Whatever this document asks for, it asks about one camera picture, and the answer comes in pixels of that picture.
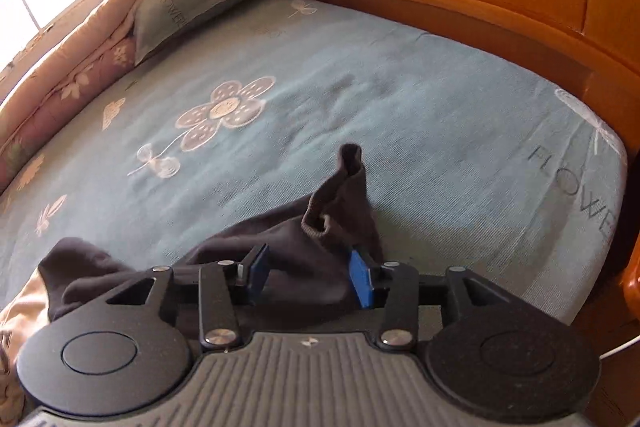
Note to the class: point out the beige sweatshirt with dark sleeves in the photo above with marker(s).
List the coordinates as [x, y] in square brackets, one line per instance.
[300, 257]

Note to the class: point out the folded pink floral quilt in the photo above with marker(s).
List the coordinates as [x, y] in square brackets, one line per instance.
[60, 72]

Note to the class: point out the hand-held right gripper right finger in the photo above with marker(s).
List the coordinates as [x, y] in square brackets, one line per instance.
[361, 283]

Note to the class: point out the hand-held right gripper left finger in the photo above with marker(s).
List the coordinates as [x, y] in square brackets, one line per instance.
[257, 278]

